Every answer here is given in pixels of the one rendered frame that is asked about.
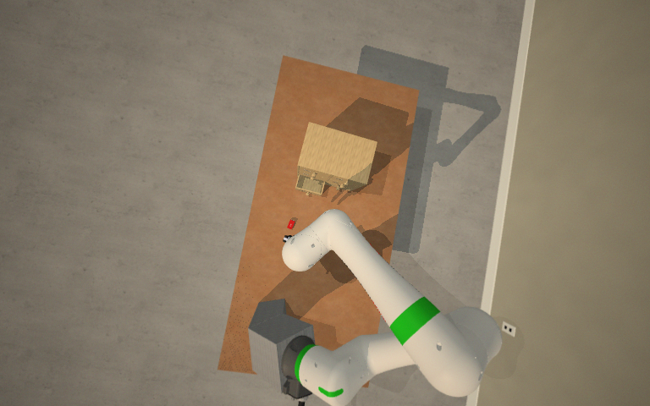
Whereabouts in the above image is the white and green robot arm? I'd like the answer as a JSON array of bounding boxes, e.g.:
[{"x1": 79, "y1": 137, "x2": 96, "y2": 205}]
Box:
[{"x1": 281, "y1": 209, "x2": 503, "y2": 406}]

